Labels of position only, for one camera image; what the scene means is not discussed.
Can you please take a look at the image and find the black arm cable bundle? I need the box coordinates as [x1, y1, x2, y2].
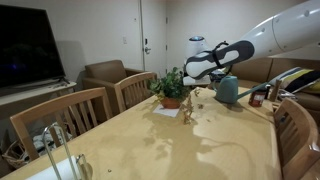
[211, 40, 231, 69]

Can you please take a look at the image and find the white television stand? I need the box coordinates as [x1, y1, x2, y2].
[0, 80, 78, 141]

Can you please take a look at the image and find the striped pillow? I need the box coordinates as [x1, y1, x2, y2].
[268, 66, 320, 95]

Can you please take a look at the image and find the wire paper towel holder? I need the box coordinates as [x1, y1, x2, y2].
[41, 122, 94, 180]

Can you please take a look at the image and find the brown sofa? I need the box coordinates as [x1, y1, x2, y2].
[229, 56, 320, 114]

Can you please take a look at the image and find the white cloth bundle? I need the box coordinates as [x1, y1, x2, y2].
[31, 121, 73, 158]

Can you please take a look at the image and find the terracotta pot with green plant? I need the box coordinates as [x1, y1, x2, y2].
[147, 66, 192, 110]

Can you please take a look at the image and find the wooden dining chair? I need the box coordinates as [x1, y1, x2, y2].
[269, 78, 284, 103]
[273, 97, 320, 180]
[9, 86, 114, 163]
[113, 71, 158, 114]

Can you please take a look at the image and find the black lidded jar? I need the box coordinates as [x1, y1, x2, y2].
[248, 89, 268, 108]

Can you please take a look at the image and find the dried brown twig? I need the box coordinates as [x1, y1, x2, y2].
[179, 93, 196, 125]

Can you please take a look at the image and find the brown armchair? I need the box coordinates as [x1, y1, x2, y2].
[82, 59, 148, 116]

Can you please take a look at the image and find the black flat television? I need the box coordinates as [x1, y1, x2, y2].
[0, 3, 67, 89]

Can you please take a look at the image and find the white door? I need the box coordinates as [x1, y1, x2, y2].
[139, 0, 168, 78]

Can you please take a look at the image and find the wicker basket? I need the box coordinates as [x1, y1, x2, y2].
[1, 139, 31, 169]

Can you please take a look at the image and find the white paper towel roll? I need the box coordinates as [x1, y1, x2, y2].
[24, 155, 83, 180]

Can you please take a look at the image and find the teal watering can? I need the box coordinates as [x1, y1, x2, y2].
[213, 75, 269, 105]

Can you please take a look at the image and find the white air purifier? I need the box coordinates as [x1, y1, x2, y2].
[184, 35, 209, 64]

